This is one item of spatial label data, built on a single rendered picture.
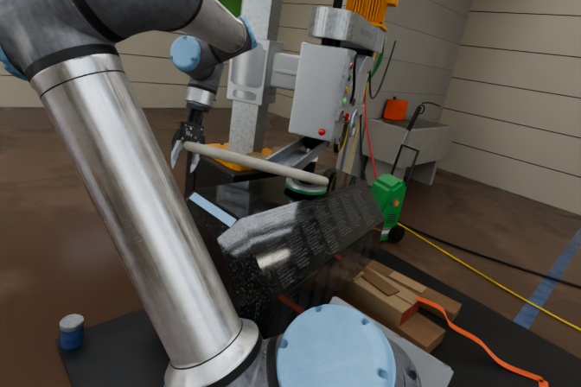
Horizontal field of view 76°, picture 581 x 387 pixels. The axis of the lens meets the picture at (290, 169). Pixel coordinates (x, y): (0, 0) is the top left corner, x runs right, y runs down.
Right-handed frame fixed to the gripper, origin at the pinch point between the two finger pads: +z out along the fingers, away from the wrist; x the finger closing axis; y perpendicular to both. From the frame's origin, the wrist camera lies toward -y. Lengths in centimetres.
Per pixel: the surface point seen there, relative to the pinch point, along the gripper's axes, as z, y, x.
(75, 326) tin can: 90, -64, -32
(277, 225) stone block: 18, -35, 43
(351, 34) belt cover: -71, -32, 53
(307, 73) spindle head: -51, -42, 41
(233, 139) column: -17, -137, 22
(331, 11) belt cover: -76, -29, 41
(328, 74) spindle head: -52, -36, 49
